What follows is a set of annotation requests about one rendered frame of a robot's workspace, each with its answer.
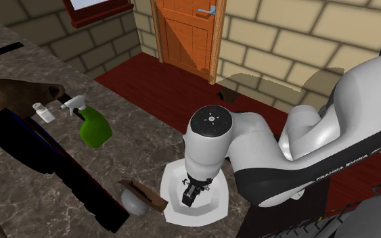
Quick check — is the white square basin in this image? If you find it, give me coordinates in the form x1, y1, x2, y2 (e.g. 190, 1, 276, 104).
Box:
159, 158, 229, 228

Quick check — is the brown cardboard box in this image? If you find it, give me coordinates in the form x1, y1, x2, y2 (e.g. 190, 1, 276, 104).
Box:
116, 178, 169, 214

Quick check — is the grey round bowl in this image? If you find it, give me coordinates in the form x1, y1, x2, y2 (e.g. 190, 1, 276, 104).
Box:
120, 189, 150, 217

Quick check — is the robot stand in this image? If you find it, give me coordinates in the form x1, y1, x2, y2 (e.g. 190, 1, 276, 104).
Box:
236, 175, 381, 238

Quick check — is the green spray bottle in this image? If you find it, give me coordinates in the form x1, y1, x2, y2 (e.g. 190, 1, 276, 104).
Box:
60, 95, 114, 149

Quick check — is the orange wooden door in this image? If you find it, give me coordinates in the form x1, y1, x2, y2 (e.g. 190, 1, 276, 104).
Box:
150, 0, 228, 85

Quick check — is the small white bottle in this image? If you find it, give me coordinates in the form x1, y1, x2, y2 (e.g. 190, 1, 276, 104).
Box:
32, 101, 56, 124

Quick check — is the long black box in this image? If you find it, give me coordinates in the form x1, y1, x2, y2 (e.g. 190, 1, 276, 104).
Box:
0, 108, 131, 235

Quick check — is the red framed window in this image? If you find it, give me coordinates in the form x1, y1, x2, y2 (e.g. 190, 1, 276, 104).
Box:
61, 0, 135, 30

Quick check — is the brown animal figure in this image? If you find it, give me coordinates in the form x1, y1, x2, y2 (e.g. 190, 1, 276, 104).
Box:
0, 78, 66, 118

